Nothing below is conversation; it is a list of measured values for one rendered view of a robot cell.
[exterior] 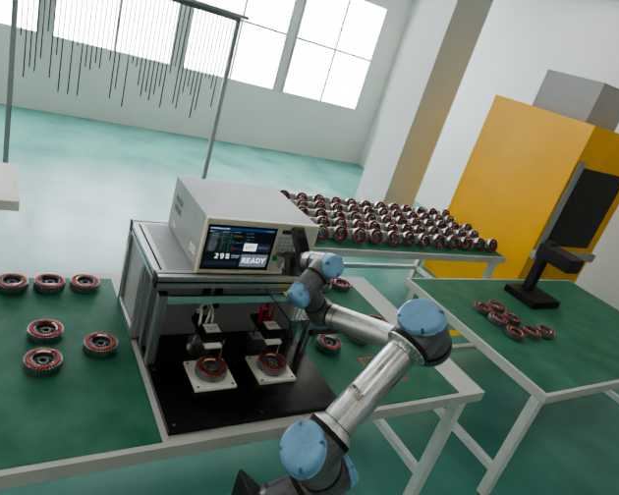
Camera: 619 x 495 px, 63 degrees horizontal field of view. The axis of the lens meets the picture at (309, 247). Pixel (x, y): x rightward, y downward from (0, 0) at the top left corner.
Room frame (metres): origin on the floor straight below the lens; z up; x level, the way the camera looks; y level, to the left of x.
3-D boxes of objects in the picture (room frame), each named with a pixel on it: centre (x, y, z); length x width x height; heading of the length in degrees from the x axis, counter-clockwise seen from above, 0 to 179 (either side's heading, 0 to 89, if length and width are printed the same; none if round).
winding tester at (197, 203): (1.78, 0.28, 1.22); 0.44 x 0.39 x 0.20; 126
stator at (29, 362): (1.26, 0.70, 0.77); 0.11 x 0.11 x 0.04
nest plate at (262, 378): (1.58, 0.00, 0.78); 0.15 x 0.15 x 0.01; 36
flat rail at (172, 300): (1.59, 0.16, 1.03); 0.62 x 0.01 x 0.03; 126
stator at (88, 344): (1.42, 0.59, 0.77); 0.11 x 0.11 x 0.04
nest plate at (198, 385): (1.44, 0.20, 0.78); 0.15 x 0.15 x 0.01; 36
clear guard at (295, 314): (1.63, -0.05, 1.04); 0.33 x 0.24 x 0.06; 36
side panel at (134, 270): (1.65, 0.60, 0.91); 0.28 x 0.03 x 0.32; 36
